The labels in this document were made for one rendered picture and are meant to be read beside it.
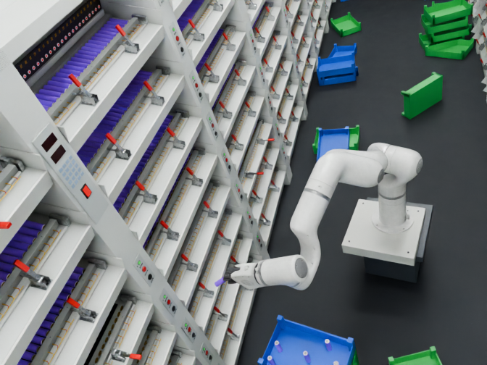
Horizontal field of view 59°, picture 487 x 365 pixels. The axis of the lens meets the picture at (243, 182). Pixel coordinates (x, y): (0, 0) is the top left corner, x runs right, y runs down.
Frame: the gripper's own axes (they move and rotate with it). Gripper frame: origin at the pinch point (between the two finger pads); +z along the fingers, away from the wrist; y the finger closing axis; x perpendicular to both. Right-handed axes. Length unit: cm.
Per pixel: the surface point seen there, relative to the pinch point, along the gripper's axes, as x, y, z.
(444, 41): 272, 133, -19
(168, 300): -14.3, -14.8, 10.0
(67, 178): -9, -69, -16
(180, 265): 4.3, -6.8, 23.3
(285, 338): -7.7, 37.6, 3.7
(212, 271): 12.4, 13.7, 30.3
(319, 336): -4.8, 43.1, -8.6
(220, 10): 107, -45, 3
